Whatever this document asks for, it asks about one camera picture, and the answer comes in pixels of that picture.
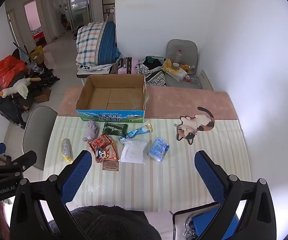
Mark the silver glitter tube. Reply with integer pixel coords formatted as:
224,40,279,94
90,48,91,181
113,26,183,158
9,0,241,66
61,138,72,162

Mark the grey plastic chair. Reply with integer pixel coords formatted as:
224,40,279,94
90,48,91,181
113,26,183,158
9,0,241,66
22,106,58,172

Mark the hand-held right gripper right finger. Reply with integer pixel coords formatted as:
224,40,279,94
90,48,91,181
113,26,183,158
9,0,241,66
194,151,277,240

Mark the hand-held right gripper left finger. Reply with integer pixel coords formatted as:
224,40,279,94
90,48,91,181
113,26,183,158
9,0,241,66
10,150,92,240

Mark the red cartoon snack packet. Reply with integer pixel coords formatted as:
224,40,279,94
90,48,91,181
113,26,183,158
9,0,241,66
94,146,119,165

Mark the clear plastic bottle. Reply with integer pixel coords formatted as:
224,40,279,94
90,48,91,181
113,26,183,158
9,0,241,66
173,49,184,67

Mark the white board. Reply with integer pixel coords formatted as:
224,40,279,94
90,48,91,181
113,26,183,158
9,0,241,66
198,69,214,90

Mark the black folded stroller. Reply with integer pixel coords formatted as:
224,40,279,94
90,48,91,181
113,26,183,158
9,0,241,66
0,42,61,130

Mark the yellow plastic bag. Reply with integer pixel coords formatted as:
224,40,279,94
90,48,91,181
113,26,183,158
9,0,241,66
163,59,182,75

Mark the red square packet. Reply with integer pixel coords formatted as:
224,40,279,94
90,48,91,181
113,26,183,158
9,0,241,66
88,134,113,150

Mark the white tissue packet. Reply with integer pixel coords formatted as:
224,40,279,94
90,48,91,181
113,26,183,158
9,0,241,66
170,69,187,82

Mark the orange plastic bag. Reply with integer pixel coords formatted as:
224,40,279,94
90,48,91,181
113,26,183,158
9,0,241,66
0,56,28,87

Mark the white bench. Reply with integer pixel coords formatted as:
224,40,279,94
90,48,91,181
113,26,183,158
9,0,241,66
76,66,117,85

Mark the pink table mat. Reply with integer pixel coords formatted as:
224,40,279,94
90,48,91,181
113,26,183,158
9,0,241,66
57,86,238,120

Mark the dark fleece clothing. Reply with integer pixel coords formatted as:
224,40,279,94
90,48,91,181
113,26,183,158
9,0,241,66
48,205,162,240

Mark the striped table mat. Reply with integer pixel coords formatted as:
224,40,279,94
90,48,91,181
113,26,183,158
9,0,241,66
43,116,252,212

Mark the green packet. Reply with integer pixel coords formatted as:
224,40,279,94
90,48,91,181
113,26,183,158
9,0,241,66
102,122,129,137

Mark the purple plush toy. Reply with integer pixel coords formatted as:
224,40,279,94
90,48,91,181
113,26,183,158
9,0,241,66
83,120,99,144

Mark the grey cushioned chair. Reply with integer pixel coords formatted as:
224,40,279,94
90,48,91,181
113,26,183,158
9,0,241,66
164,39,203,90

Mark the brown mat label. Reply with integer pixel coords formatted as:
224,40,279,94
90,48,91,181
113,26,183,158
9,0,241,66
102,160,120,172

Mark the blue tissue packet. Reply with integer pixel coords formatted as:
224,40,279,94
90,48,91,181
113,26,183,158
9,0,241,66
147,137,171,162

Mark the patterned bag of clothes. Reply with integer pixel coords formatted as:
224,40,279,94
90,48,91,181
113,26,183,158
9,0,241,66
136,56,168,87

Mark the yellow paper bag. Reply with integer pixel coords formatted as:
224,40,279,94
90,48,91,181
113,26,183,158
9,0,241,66
29,45,45,64

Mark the silver metal object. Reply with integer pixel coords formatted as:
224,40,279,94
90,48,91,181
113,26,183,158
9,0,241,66
184,212,203,239

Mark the long blue white packet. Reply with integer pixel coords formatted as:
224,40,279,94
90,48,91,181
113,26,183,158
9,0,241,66
118,124,154,140

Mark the plaid blue quilt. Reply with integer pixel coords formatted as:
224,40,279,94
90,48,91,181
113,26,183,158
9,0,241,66
75,21,121,66

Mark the folded white sheet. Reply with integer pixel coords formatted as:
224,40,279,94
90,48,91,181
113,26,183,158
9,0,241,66
77,62,114,72

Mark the cardboard box with blue print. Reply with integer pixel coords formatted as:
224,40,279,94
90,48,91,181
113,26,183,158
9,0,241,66
75,74,147,123

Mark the white goose plush toy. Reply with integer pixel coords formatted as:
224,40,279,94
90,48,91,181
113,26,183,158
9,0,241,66
0,77,43,99

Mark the white powder bag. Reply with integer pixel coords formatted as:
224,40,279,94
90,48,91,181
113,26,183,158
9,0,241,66
118,139,148,165

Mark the small brown cardboard box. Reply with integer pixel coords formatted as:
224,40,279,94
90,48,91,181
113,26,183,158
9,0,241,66
34,87,52,103

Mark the pink suitcase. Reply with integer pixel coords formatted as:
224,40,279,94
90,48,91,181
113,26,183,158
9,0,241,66
117,57,139,75

